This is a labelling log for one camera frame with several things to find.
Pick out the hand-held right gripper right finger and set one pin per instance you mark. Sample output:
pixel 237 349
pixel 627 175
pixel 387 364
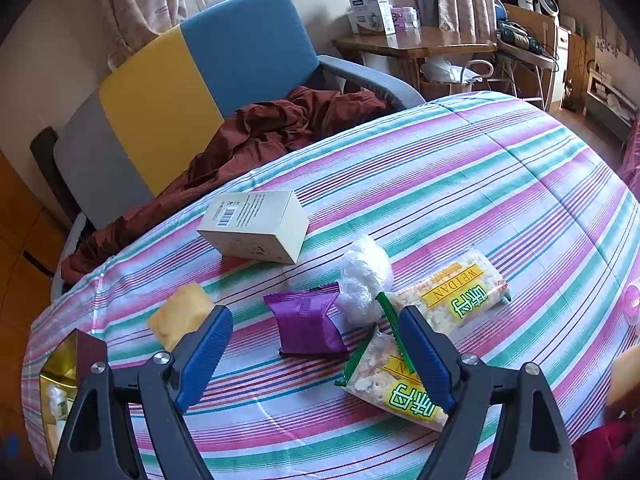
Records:
pixel 425 360

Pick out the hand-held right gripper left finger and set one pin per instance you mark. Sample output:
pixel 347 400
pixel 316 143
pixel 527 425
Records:
pixel 205 360

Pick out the rice cracker snack packet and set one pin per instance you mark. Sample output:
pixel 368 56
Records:
pixel 380 385
pixel 450 295

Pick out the orange sponge cube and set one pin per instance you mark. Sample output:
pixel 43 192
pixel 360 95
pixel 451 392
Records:
pixel 177 315

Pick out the white plastic bag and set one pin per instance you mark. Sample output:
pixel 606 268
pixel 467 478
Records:
pixel 362 275

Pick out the purple snack packet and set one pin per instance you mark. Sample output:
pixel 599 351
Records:
pixel 305 322

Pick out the cream cardboard box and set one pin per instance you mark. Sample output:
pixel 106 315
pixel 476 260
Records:
pixel 250 225

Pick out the gold tin box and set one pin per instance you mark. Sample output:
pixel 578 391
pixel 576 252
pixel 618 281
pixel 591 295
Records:
pixel 57 375

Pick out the striped blanket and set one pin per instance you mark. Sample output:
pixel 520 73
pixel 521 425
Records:
pixel 450 185

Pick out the tan cardboard piece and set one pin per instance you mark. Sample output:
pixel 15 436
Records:
pixel 625 380

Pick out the person's red clothing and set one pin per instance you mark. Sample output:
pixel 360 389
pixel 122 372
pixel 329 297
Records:
pixel 605 450

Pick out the pink plastic container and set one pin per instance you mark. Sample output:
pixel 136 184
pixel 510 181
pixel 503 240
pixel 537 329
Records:
pixel 632 302

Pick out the wooden wardrobe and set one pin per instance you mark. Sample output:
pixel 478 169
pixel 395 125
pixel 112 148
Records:
pixel 20 240

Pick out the dark red cloth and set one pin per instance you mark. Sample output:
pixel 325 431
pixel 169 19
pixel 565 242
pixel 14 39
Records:
pixel 260 130

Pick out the bin with white bag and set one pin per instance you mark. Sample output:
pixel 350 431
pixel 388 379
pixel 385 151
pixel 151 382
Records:
pixel 445 70

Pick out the wooden side table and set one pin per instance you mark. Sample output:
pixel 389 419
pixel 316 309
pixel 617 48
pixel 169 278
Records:
pixel 425 45

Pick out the white shelf unit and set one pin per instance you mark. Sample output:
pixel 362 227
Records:
pixel 605 100

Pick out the grey yellow blue armchair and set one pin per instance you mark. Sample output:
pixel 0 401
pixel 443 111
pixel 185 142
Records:
pixel 240 45

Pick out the metal rack with electronics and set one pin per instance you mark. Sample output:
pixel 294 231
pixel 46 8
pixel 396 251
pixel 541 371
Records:
pixel 525 42

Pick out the wooden cabinet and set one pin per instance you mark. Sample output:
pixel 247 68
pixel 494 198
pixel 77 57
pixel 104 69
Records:
pixel 572 60

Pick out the small purple box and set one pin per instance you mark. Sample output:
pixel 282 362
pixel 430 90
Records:
pixel 398 17

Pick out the white printed carton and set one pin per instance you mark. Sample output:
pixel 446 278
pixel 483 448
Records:
pixel 370 12

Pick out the white round appliance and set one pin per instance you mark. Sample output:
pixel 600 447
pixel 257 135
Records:
pixel 544 2

